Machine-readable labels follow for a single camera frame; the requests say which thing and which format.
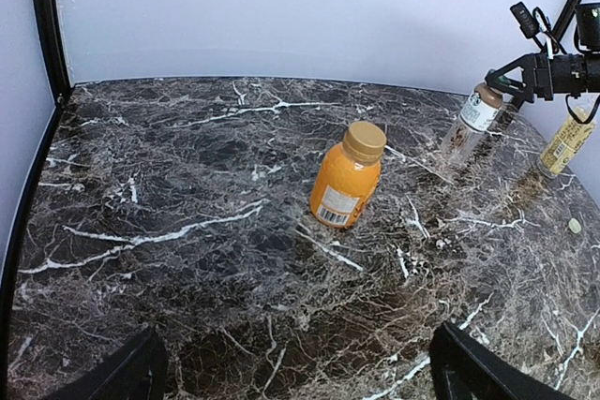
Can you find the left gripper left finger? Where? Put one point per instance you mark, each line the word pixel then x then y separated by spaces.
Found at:
pixel 138 370

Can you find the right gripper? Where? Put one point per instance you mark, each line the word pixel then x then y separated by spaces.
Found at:
pixel 542 83

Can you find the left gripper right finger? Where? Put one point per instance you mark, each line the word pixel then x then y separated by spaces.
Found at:
pixel 461 368

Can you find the coffee bottle green cap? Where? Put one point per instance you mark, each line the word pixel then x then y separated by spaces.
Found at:
pixel 476 116

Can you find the green tea bottle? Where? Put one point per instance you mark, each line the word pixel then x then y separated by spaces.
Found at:
pixel 563 146

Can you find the pale green bottle cap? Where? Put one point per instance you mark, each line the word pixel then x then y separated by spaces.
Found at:
pixel 574 226

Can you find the orange juice bottle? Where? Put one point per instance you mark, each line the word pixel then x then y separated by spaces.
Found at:
pixel 348 176

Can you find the dark green bottle cap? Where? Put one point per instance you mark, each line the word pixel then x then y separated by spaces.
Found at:
pixel 498 82

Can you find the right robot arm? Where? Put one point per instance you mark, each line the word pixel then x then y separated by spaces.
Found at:
pixel 574 73

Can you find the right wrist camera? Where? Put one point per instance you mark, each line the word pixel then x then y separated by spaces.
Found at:
pixel 536 26

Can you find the left black corner post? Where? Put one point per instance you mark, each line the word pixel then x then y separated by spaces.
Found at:
pixel 51 44

